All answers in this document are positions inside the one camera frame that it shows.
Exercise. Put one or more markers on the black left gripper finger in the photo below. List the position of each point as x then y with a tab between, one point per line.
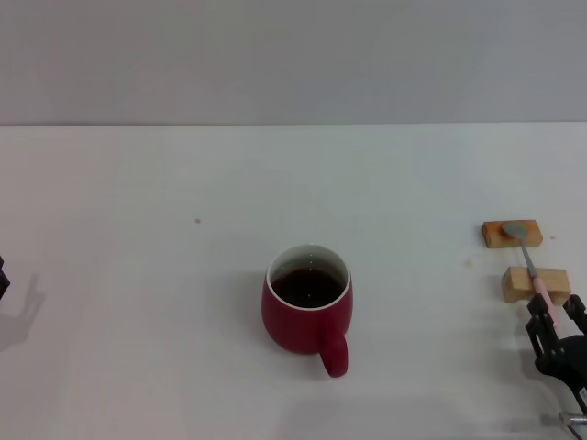
3	279

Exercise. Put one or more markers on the dark coffee liquid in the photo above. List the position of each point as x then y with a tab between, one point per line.
307	286

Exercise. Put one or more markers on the dark orange wooden block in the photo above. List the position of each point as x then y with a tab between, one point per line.
493	236

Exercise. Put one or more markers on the red ceramic cup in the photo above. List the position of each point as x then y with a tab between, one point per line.
293	330

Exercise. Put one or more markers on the light wooden block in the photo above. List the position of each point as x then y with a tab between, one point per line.
516	284

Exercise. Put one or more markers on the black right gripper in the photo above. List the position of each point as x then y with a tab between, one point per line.
571	362

